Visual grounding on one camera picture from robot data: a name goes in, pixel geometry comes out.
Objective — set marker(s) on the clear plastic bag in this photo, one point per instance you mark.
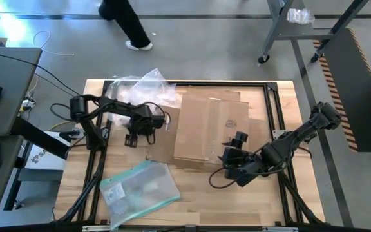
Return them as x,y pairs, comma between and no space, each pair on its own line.
299,16

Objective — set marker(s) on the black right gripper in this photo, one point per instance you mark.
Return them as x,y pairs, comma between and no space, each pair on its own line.
240,164

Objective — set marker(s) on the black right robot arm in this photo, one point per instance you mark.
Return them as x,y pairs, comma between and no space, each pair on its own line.
301,132

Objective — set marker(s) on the white printed box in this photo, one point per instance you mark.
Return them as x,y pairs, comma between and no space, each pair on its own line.
43,159

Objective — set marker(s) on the black desk support bar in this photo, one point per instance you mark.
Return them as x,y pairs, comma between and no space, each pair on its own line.
40,138

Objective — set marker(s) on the black aluminium table frame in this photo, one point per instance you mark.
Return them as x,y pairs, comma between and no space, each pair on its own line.
269,96

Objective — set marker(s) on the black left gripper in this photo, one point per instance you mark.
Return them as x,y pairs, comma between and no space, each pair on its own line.
147,122

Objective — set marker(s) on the grey desk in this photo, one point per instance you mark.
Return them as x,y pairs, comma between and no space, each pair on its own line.
8,71

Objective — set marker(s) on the grey metal cart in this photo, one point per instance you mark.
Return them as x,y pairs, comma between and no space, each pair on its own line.
301,32

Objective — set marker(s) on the brown cardboard box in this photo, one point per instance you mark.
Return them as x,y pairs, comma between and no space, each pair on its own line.
205,129

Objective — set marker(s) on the silver aluminium rail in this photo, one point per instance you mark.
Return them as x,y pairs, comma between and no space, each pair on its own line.
95,228
280,229

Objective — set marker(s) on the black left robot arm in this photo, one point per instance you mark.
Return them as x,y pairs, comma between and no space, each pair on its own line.
121,108

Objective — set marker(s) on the person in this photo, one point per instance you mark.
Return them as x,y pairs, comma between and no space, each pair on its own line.
130,22

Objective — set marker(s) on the power strip with plugs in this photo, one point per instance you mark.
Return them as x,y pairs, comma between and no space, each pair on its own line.
27,103

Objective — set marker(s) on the silver mounting bracket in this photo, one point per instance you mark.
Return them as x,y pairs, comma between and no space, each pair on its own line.
277,134

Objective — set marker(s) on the clear bubble wrap sheet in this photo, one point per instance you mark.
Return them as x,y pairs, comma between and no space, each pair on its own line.
147,90

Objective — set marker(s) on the dark platform hazard stripes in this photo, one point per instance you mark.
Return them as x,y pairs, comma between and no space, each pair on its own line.
356,90

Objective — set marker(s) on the white printed card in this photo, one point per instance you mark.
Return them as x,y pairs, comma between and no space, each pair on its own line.
114,193

